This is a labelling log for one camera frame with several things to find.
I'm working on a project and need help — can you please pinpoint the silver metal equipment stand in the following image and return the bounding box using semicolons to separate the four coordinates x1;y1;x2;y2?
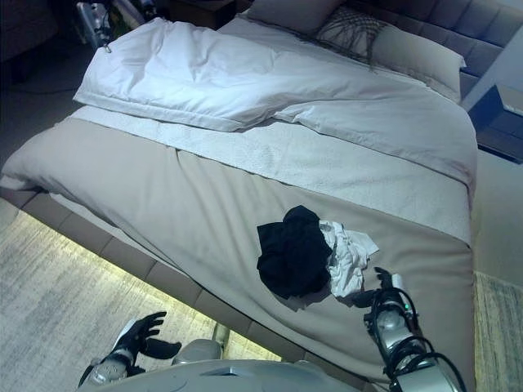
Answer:
75;0;114;54

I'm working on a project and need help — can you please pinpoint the white cloth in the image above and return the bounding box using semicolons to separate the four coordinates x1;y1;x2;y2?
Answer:
0;185;385;381

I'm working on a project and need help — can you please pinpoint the white textured blanket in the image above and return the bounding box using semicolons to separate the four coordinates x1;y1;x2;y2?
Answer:
67;104;477;246

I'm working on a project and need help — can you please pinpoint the silver robot torso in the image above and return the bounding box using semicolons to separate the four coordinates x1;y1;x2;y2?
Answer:
105;359;393;392

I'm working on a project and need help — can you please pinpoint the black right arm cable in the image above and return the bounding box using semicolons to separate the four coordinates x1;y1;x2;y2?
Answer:
363;289;467;392

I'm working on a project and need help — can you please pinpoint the brown tufted headboard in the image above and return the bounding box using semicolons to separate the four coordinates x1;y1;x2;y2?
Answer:
346;0;523;78

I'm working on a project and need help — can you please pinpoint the grey patterned rug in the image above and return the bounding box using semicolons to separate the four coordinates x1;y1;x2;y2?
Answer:
0;199;523;392

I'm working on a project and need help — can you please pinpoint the grey patterned cushion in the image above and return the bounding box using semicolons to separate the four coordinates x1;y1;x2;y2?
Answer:
316;7;387;73

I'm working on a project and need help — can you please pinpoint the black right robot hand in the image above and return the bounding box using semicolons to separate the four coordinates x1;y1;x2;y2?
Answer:
351;267;405;309

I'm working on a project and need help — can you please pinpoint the brown bedside table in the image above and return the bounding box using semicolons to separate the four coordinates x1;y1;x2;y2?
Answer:
167;0;250;29
467;83;523;164

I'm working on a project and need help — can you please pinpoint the black garment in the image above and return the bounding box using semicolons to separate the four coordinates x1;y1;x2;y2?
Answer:
256;206;333;299

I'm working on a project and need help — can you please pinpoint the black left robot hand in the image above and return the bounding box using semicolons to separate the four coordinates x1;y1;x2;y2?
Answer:
116;311;183;360

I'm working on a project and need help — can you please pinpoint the white garment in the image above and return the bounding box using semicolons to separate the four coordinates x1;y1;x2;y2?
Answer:
318;220;379;298

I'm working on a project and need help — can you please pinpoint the plain beige pillow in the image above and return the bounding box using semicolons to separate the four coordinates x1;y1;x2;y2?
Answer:
244;0;348;36
369;24;467;103

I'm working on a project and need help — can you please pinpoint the white duvet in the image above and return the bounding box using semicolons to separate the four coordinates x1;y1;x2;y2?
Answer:
73;16;477;172

